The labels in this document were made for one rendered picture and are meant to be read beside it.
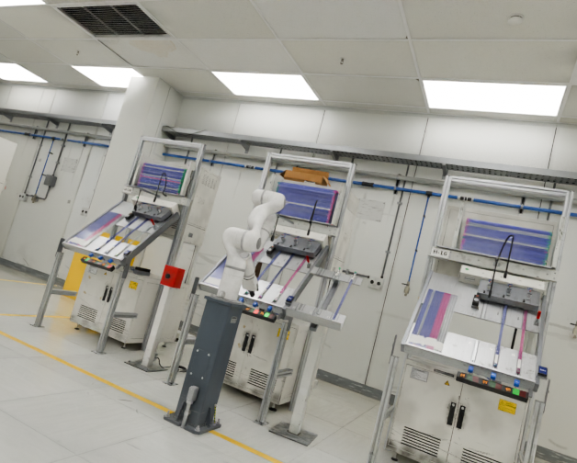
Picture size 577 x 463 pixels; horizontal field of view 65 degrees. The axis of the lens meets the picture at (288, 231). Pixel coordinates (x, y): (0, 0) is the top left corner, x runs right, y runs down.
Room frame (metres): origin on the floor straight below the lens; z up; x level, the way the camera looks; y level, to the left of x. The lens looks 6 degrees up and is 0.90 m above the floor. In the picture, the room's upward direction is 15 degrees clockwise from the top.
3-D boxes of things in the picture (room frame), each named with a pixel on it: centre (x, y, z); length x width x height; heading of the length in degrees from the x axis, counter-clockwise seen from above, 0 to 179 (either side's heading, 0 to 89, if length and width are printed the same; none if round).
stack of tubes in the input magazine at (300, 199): (3.50, -0.07, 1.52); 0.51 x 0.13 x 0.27; 64
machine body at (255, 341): (3.64, -0.07, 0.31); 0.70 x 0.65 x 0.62; 64
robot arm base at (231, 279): (2.62, 0.25, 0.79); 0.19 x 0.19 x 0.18
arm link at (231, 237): (2.63, 0.28, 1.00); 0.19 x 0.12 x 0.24; 72
